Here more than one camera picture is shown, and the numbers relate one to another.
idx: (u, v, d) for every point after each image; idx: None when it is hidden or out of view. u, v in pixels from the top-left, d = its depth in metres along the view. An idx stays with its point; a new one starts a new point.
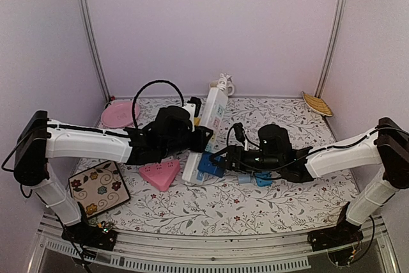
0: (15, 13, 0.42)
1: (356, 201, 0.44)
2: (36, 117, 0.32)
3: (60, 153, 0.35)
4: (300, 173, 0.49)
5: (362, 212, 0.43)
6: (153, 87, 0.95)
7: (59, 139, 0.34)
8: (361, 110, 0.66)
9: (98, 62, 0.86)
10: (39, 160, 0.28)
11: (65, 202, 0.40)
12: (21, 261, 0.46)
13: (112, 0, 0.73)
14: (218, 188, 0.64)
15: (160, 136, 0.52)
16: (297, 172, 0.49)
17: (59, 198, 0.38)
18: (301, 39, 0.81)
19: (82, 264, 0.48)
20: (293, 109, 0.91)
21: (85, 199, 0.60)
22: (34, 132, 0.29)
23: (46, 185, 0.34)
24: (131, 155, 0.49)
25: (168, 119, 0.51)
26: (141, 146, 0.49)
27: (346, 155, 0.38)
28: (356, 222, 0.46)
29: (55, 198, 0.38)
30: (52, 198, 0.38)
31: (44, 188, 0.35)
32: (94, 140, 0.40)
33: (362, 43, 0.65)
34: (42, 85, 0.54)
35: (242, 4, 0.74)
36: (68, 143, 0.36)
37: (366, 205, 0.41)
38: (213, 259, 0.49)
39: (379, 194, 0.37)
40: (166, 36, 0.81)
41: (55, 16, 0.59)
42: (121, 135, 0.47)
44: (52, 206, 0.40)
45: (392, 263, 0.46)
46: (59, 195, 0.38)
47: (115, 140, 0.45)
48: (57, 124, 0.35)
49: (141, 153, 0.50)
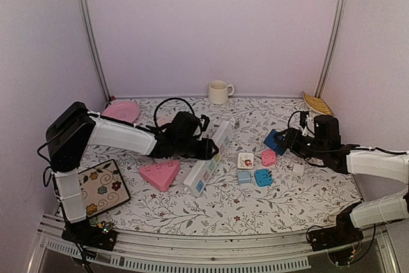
0: (15, 15, 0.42)
1: (368, 204, 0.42)
2: (76, 106, 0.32)
3: (101, 141, 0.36)
4: (340, 162, 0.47)
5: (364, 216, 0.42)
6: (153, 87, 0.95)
7: (105, 128, 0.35)
8: (361, 110, 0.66)
9: (98, 62, 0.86)
10: (80, 147, 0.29)
11: (78, 196, 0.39)
12: (20, 260, 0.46)
13: None
14: (218, 188, 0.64)
15: (176, 135, 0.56)
16: (335, 160, 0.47)
17: (76, 191, 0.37)
18: (300, 39, 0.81)
19: (82, 264, 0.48)
20: (293, 109, 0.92)
21: (85, 199, 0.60)
22: (77, 119, 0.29)
23: (71, 175, 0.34)
24: (154, 147, 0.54)
25: (185, 120, 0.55)
26: (162, 140, 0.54)
27: (380, 162, 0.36)
28: (358, 226, 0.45)
29: (73, 192, 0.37)
30: (68, 192, 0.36)
31: (67, 179, 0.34)
32: (128, 132, 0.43)
33: (362, 43, 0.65)
34: (42, 87, 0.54)
35: (241, 6, 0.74)
36: (110, 133, 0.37)
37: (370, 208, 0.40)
38: (213, 259, 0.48)
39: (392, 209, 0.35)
40: (165, 36, 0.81)
41: (54, 16, 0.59)
42: (148, 131, 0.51)
44: (64, 200, 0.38)
45: (392, 263, 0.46)
46: (77, 188, 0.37)
47: (142, 133, 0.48)
48: (98, 114, 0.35)
49: (162, 148, 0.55)
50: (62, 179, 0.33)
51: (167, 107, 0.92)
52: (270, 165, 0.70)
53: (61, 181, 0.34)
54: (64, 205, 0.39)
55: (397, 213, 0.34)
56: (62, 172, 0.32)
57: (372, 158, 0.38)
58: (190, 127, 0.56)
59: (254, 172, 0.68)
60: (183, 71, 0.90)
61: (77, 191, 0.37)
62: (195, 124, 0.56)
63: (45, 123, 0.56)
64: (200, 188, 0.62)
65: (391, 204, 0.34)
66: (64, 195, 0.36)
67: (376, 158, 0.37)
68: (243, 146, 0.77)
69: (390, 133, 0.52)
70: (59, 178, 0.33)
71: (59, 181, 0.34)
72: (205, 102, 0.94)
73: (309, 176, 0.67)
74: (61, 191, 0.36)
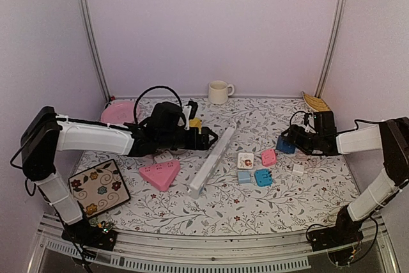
0: (13, 15, 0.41)
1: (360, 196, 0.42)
2: (46, 111, 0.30)
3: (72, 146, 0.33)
4: (331, 146, 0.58)
5: (359, 206, 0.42)
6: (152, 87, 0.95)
7: (75, 132, 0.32)
8: (361, 110, 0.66)
9: (98, 62, 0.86)
10: (51, 153, 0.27)
11: (68, 199, 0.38)
12: (20, 259, 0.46)
13: None
14: (219, 188, 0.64)
15: (156, 129, 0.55)
16: (328, 143, 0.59)
17: (62, 195, 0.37)
18: (300, 39, 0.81)
19: (82, 264, 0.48)
20: (293, 109, 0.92)
21: (85, 199, 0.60)
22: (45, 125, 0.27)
23: (52, 180, 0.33)
24: (133, 146, 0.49)
25: (163, 112, 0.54)
26: (142, 137, 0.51)
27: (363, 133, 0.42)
28: (352, 217, 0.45)
29: (59, 195, 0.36)
30: (55, 195, 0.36)
31: (48, 183, 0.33)
32: (103, 133, 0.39)
33: (363, 43, 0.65)
34: (41, 87, 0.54)
35: (241, 6, 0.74)
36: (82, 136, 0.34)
37: (365, 199, 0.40)
38: (213, 259, 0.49)
39: (378, 187, 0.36)
40: (165, 36, 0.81)
41: (54, 16, 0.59)
42: (123, 130, 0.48)
44: (55, 203, 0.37)
45: (392, 263, 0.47)
46: (64, 192, 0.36)
47: (119, 133, 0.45)
48: (66, 117, 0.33)
49: (141, 146, 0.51)
50: (44, 184, 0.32)
51: None
52: (270, 165, 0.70)
53: (45, 186, 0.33)
54: (55, 208, 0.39)
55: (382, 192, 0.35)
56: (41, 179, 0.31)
57: (356, 135, 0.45)
58: (169, 119, 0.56)
59: (254, 172, 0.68)
60: (183, 72, 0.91)
61: (65, 194, 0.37)
62: (176, 115, 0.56)
63: None
64: (200, 190, 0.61)
65: (377, 182, 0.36)
66: (52, 199, 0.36)
67: (358, 134, 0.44)
68: (243, 146, 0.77)
69: None
70: (41, 185, 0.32)
71: (44, 187, 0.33)
72: (205, 102, 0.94)
73: (309, 177, 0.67)
74: (48, 196, 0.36)
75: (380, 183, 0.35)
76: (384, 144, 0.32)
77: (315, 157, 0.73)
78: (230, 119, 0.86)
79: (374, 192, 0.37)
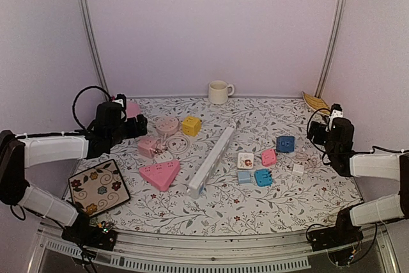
0: (13, 15, 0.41)
1: (365, 204, 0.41)
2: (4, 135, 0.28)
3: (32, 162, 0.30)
4: (344, 165, 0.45)
5: (361, 213, 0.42)
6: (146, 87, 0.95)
7: (33, 145, 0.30)
8: (361, 110, 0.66)
9: (98, 62, 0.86)
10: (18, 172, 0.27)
11: (55, 202, 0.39)
12: (21, 261, 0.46)
13: (110, 0, 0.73)
14: (218, 188, 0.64)
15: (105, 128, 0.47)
16: (339, 163, 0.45)
17: (49, 201, 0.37)
18: (300, 40, 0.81)
19: (83, 264, 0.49)
20: (293, 109, 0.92)
21: (85, 199, 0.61)
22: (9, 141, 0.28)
23: (32, 194, 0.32)
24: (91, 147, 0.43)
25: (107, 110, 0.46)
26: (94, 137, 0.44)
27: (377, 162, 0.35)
28: (353, 222, 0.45)
29: (45, 203, 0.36)
30: (44, 206, 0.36)
31: (32, 198, 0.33)
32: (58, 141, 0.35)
33: (362, 44, 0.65)
34: (41, 89, 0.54)
35: (241, 6, 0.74)
36: (38, 149, 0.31)
37: (369, 207, 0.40)
38: (213, 259, 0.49)
39: (387, 206, 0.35)
40: (165, 36, 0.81)
41: (54, 16, 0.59)
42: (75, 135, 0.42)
44: (48, 212, 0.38)
45: (392, 263, 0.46)
46: (48, 198, 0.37)
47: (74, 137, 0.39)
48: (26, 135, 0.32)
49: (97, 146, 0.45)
50: (27, 200, 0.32)
51: (167, 107, 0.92)
52: (270, 165, 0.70)
53: (30, 204, 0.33)
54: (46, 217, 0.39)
55: (393, 211, 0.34)
56: (21, 197, 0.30)
57: (372, 158, 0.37)
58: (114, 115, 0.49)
59: (254, 172, 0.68)
60: (183, 72, 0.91)
61: (50, 201, 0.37)
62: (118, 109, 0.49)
63: (45, 123, 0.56)
64: (200, 191, 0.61)
65: (387, 202, 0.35)
66: (44, 210, 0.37)
67: (376, 156, 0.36)
68: (243, 146, 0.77)
69: (390, 134, 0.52)
70: (26, 204, 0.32)
71: (30, 204, 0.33)
72: (205, 102, 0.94)
73: (309, 177, 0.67)
74: (39, 210, 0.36)
75: (389, 206, 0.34)
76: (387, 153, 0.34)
77: (315, 157, 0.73)
78: (230, 119, 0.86)
79: (382, 210, 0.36)
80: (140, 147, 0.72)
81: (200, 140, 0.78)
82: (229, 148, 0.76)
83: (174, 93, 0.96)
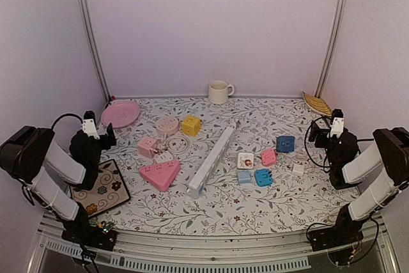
0: (11, 15, 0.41)
1: (362, 195, 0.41)
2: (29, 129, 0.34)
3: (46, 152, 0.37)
4: (339, 179, 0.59)
5: (358, 204, 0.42)
6: (146, 87, 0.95)
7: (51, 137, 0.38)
8: (360, 110, 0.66)
9: (98, 63, 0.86)
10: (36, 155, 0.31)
11: (59, 192, 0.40)
12: (21, 260, 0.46)
13: None
14: (219, 188, 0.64)
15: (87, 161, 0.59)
16: (336, 178, 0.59)
17: (54, 187, 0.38)
18: (300, 40, 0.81)
19: (82, 264, 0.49)
20: (293, 109, 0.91)
21: (85, 199, 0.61)
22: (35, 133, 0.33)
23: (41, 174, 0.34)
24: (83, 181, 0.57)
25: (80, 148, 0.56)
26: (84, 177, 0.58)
27: (365, 155, 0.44)
28: (353, 215, 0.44)
29: (51, 190, 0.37)
30: (50, 192, 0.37)
31: (42, 179, 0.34)
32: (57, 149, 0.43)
33: (362, 44, 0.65)
34: (42, 89, 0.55)
35: (241, 6, 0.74)
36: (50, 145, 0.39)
37: (367, 195, 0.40)
38: (213, 259, 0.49)
39: (379, 187, 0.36)
40: (165, 36, 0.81)
41: (55, 16, 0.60)
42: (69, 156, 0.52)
44: (55, 203, 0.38)
45: (392, 263, 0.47)
46: (52, 187, 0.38)
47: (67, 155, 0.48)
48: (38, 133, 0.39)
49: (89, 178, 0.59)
50: (39, 183, 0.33)
51: (167, 107, 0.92)
52: (270, 165, 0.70)
53: (41, 185, 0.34)
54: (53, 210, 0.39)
55: (383, 187, 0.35)
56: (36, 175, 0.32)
57: (361, 158, 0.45)
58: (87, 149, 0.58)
59: (254, 172, 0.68)
60: (183, 72, 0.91)
61: (55, 188, 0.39)
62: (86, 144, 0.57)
63: (45, 123, 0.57)
64: (201, 191, 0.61)
65: (379, 181, 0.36)
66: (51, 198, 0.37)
67: (361, 155, 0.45)
68: (243, 146, 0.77)
69: None
70: (38, 185, 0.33)
71: (41, 187, 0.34)
72: (205, 102, 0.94)
73: (309, 177, 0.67)
74: (48, 197, 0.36)
75: (381, 185, 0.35)
76: (383, 151, 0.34)
77: (315, 157, 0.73)
78: (230, 119, 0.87)
79: (376, 192, 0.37)
80: (140, 147, 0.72)
81: (200, 140, 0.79)
82: (229, 148, 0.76)
83: (174, 93, 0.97)
